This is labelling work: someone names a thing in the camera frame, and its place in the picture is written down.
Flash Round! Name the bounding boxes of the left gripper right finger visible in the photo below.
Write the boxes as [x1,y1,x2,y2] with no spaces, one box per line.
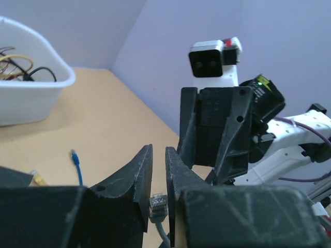
[165,147,330,247]

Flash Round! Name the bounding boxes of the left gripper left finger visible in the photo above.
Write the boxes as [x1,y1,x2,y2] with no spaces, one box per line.
[1,145,153,247]

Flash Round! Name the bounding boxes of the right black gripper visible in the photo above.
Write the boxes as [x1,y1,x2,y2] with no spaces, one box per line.
[177,86,253,185]

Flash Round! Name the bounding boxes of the grey ethernet cable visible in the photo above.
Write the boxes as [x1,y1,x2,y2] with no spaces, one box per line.
[148,192,171,243]

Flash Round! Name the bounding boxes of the blue ethernet cable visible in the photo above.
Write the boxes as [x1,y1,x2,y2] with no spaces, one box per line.
[70,148,84,186]

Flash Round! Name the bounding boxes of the yellow ethernet cable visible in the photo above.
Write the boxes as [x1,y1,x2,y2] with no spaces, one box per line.
[28,169,49,187]

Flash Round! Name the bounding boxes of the black network switch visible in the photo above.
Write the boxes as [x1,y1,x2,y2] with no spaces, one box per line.
[0,166,33,188]

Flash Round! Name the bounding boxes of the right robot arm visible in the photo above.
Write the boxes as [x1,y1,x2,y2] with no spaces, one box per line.
[177,75,330,186]

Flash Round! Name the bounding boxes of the white plastic tub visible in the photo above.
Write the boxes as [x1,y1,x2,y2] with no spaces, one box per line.
[1,16,76,126]

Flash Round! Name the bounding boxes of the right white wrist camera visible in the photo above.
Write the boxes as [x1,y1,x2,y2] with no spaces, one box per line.
[188,37,243,90]

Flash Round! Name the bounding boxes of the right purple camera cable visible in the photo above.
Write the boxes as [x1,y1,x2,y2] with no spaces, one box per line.
[274,116,331,183]

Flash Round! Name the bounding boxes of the tangled coloured wires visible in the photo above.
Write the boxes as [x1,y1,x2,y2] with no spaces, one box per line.
[0,46,57,83]

